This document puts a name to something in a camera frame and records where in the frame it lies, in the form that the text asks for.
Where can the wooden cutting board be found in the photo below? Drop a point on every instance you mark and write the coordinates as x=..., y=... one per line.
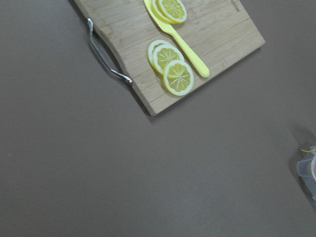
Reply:
x=220, y=32

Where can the yellow plastic knife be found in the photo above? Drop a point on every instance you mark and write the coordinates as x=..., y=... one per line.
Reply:
x=196, y=62

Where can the clear plastic egg box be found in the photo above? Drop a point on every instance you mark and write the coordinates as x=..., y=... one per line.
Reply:
x=306, y=169

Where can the lemon slice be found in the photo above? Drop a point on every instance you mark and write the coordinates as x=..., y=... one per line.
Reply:
x=178, y=78
x=161, y=53
x=169, y=11

